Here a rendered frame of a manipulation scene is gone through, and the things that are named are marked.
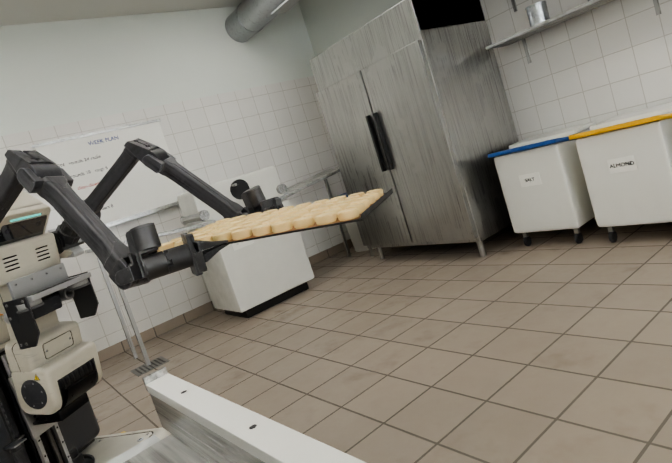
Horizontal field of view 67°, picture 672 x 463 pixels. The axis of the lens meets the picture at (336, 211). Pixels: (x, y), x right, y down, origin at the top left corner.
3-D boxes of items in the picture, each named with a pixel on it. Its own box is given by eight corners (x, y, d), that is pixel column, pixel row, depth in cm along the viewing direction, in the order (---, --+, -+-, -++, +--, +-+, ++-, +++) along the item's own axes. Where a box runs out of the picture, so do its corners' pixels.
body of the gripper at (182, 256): (193, 232, 119) (161, 242, 116) (205, 273, 121) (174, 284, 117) (187, 231, 125) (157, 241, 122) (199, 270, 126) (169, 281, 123)
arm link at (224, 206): (154, 158, 182) (139, 164, 172) (161, 145, 181) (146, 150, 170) (253, 227, 185) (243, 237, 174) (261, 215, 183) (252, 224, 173)
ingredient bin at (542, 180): (514, 250, 390) (486, 154, 382) (553, 224, 428) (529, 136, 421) (583, 247, 347) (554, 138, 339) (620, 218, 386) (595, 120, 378)
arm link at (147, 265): (143, 283, 119) (145, 281, 114) (134, 255, 120) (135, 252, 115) (172, 273, 122) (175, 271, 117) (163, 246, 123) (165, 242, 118)
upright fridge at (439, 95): (542, 225, 439) (477, -11, 418) (479, 263, 387) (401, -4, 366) (426, 234, 553) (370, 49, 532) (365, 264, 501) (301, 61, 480)
